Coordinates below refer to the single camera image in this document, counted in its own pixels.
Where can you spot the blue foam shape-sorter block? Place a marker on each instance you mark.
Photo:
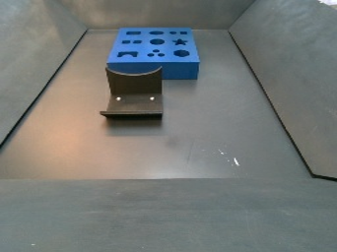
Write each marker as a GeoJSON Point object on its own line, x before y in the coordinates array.
{"type": "Point", "coordinates": [143, 49]}

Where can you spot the black curved holder stand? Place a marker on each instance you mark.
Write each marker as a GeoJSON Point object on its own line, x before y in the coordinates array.
{"type": "Point", "coordinates": [135, 94]}

